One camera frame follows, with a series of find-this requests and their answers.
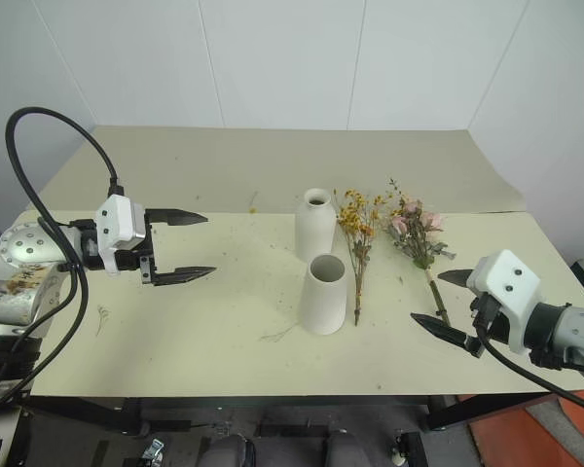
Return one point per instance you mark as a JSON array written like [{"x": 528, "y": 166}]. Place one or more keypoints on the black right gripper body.
[{"x": 494, "y": 326}]

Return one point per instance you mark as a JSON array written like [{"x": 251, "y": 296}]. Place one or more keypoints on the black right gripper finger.
[
  {"x": 460, "y": 278},
  {"x": 443, "y": 331}
]

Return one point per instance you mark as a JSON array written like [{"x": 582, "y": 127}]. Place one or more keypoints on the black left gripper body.
[{"x": 148, "y": 272}]

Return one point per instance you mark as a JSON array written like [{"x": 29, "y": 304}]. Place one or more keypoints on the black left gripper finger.
[
  {"x": 180, "y": 217},
  {"x": 190, "y": 275}
]

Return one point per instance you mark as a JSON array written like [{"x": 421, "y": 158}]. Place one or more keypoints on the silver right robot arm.
[{"x": 574, "y": 331}]

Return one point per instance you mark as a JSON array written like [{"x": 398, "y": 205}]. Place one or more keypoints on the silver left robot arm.
[{"x": 24, "y": 253}]

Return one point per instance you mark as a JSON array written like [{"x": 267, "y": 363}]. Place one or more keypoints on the white conical vase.
[{"x": 322, "y": 304}]

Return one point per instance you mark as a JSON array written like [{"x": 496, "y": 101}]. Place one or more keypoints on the white bottle-shaped vase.
[{"x": 314, "y": 228}]

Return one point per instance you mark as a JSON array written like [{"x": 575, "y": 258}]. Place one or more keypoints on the pink rose bouquet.
[{"x": 416, "y": 233}]

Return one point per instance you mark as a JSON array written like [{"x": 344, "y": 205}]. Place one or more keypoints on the orange floor mat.
[{"x": 503, "y": 438}]

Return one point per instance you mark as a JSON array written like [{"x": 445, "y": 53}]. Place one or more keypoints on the yellow dried flower bunch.
[{"x": 359, "y": 228}]

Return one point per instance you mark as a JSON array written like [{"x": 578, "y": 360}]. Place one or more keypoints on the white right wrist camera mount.
[{"x": 508, "y": 282}]

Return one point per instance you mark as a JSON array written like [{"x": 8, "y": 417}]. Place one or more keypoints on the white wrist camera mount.
[
  {"x": 119, "y": 214},
  {"x": 508, "y": 282}
]

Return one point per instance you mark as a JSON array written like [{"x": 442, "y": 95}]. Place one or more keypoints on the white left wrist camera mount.
[{"x": 119, "y": 214}]

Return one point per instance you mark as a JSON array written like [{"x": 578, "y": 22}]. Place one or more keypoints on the black metal table frame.
[{"x": 272, "y": 404}]

